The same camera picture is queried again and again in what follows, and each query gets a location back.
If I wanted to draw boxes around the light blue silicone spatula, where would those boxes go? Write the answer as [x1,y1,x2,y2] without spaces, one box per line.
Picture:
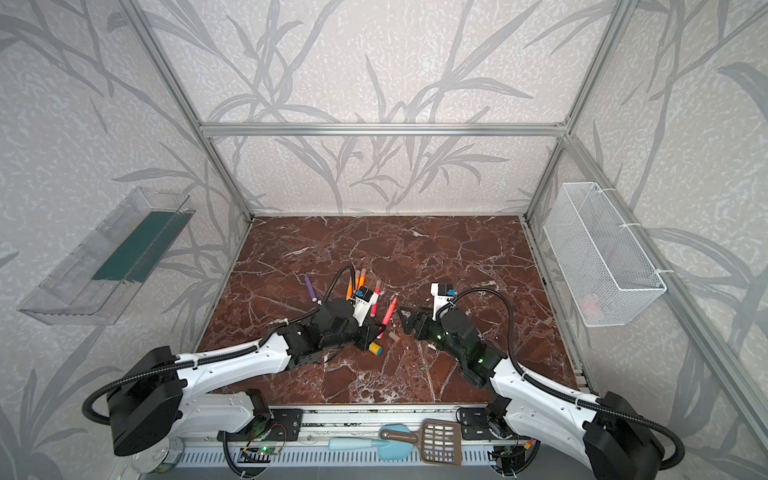
[328,437,414,461]

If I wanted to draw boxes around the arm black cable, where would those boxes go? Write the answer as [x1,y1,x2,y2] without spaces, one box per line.
[82,263,358,427]
[440,287,686,471]

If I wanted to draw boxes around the aluminium front rail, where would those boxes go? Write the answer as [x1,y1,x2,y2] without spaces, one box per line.
[122,403,625,469]

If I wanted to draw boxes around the purple marker pen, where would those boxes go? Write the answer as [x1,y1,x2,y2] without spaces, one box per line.
[304,275,318,303]

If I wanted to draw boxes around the red marker pen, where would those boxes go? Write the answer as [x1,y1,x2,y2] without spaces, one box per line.
[370,279,382,318]

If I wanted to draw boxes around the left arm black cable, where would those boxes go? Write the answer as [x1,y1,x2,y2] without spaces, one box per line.
[82,263,358,427]

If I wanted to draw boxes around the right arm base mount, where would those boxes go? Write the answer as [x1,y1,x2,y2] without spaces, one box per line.
[456,396,524,441]

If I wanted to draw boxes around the pink marker pen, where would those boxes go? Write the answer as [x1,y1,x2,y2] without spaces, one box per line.
[382,295,398,326]

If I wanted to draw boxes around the small circuit board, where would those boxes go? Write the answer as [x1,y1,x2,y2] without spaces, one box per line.
[239,445,283,464]

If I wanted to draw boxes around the brown slotted spatula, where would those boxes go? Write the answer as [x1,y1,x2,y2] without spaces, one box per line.
[379,419,463,466]

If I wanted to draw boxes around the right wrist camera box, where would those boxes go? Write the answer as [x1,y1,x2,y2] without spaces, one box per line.
[430,283,457,321]

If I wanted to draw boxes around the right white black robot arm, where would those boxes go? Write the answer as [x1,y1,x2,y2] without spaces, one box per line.
[398,307,665,479]

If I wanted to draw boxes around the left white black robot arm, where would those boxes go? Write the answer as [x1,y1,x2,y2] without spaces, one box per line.
[104,299,385,457]

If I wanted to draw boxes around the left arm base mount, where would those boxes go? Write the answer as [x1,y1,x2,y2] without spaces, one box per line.
[217,390,304,442]

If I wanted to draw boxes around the white wire mesh basket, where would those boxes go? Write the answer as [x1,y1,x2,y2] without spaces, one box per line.
[544,182,667,328]

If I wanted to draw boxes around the yellow toy shovel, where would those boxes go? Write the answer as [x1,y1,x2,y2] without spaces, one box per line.
[368,342,383,356]

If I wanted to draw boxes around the aluminium cage frame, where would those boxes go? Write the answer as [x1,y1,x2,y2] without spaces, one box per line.
[118,1,767,448]

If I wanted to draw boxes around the clear plastic wall tray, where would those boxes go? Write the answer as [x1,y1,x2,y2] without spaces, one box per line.
[18,187,196,326]

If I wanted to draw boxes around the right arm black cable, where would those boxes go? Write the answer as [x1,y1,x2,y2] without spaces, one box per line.
[440,287,686,471]

